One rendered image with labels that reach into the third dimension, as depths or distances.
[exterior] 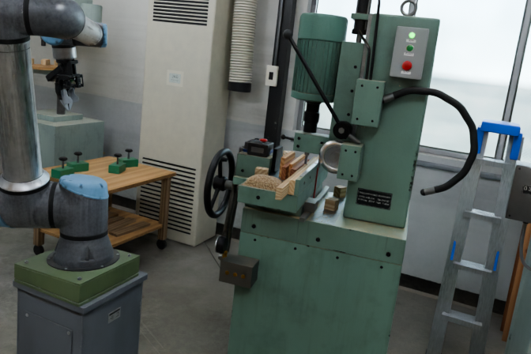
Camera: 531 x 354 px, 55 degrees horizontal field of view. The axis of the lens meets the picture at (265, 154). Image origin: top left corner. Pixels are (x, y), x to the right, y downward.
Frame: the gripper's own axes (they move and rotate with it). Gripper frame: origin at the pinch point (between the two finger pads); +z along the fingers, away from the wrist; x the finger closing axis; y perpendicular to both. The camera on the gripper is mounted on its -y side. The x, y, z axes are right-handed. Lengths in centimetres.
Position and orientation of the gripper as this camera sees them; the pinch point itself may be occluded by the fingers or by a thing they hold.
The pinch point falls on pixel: (66, 107)
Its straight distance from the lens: 230.0
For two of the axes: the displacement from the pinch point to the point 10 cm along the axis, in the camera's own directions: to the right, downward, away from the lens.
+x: 4.7, -2.6, 8.4
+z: -0.1, 9.5, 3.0
